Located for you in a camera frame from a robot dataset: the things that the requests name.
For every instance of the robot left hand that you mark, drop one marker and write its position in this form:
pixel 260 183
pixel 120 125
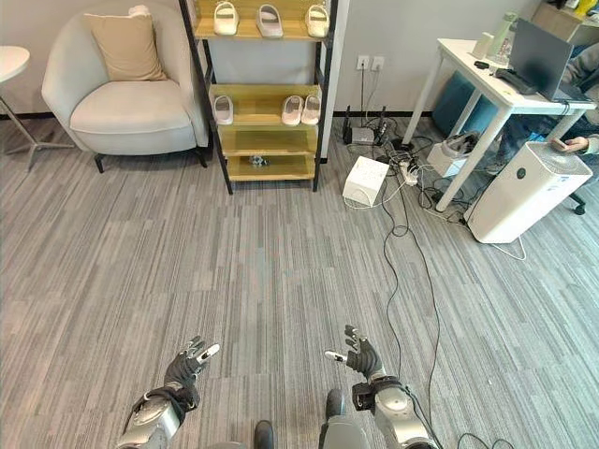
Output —
pixel 180 369

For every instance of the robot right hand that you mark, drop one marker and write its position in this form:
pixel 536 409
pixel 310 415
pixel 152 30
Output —
pixel 362 357

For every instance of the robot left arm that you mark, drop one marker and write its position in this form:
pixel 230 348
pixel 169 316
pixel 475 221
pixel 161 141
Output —
pixel 154 416

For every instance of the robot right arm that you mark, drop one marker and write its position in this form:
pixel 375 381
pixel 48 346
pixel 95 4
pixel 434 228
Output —
pixel 398 411

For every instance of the black wooden shoe rack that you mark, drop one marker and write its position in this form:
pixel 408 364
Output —
pixel 267 117

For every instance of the robot silver leg dark foot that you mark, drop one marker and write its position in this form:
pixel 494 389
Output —
pixel 263 435
pixel 337 421

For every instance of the white box on floor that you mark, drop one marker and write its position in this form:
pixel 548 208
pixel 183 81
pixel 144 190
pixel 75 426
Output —
pixel 365 182

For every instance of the white power strip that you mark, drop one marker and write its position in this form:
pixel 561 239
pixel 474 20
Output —
pixel 408 170

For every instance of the small dark object on shelf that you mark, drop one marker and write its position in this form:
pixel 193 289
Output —
pixel 258 161

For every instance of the black router with antennas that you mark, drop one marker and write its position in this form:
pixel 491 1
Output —
pixel 362 131

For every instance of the white air purifier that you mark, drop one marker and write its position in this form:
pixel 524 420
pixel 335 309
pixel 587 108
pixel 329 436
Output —
pixel 524 196

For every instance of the white slipper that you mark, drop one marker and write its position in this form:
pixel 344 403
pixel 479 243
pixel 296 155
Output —
pixel 223 109
pixel 226 18
pixel 311 109
pixel 292 110
pixel 317 19
pixel 269 19

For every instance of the white desk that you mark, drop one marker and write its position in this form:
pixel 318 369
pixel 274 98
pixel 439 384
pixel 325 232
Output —
pixel 491 107

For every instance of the white armchair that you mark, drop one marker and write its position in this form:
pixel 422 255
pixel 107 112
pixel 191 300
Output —
pixel 121 93

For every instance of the person's hand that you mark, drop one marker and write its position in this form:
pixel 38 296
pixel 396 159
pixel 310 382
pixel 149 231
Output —
pixel 568 144

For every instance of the small black object on desk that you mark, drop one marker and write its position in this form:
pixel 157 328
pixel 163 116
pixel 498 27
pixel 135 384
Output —
pixel 481 64

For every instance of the black device on desk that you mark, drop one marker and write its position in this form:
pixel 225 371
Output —
pixel 515 80

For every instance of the person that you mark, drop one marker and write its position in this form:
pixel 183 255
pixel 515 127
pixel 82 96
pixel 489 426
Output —
pixel 561 107

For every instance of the beige cushion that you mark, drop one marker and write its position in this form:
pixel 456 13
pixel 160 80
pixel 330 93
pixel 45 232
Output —
pixel 126 47

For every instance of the round white side table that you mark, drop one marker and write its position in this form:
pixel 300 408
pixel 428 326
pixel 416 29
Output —
pixel 14 84

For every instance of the white cup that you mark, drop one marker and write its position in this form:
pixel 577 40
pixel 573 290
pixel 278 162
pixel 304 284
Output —
pixel 482 44

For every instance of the dark laptop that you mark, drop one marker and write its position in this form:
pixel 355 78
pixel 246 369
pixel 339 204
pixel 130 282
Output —
pixel 543 61

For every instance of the pale green bottle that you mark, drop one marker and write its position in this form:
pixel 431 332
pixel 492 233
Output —
pixel 504 35

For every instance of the cardboard box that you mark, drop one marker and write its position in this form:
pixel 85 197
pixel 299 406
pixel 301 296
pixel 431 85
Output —
pixel 559 18

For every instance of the wall socket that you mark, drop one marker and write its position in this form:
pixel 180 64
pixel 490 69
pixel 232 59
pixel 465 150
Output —
pixel 363 62
pixel 378 63

